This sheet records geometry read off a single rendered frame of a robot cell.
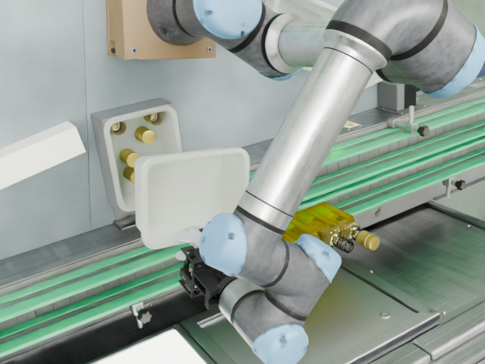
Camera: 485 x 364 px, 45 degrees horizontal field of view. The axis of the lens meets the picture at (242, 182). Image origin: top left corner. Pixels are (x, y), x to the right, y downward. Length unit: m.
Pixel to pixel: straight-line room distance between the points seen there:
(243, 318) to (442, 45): 0.49
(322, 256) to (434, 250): 0.86
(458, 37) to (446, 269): 0.84
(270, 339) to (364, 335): 0.46
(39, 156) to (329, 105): 0.72
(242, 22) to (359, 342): 0.68
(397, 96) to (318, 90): 1.01
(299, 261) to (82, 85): 0.72
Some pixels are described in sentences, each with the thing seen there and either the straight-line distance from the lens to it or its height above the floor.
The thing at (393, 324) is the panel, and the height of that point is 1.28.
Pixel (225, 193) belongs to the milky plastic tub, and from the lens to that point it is 1.20.
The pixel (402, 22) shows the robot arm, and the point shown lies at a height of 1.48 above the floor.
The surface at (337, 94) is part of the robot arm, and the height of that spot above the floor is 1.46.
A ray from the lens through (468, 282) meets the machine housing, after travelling 1.56.
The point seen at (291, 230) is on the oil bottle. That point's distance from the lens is 1.38.
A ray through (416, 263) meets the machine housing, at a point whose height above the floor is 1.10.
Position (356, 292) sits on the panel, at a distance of 1.43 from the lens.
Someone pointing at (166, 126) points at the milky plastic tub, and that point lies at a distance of 1.40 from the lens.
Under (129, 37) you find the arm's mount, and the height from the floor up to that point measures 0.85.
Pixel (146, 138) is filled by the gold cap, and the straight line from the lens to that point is 1.37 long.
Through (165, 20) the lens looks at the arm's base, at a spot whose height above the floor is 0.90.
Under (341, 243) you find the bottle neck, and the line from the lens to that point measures 1.35.
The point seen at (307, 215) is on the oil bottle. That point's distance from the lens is 1.44.
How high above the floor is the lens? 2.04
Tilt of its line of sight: 53 degrees down
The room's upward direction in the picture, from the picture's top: 118 degrees clockwise
